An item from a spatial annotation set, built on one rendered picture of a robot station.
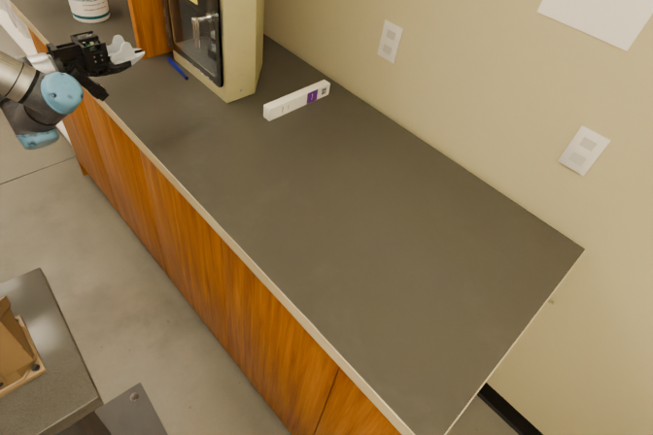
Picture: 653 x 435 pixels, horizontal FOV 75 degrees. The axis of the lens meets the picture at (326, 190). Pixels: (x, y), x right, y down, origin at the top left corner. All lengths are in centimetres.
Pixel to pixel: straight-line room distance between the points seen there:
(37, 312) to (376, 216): 76
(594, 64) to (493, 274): 53
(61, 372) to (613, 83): 124
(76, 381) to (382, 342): 56
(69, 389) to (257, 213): 51
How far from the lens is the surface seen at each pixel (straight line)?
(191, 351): 193
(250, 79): 143
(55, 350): 95
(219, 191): 112
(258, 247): 101
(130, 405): 188
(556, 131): 123
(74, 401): 90
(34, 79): 102
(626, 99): 116
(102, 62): 121
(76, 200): 253
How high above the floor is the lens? 175
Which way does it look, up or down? 45 degrees down
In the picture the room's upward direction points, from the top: 11 degrees clockwise
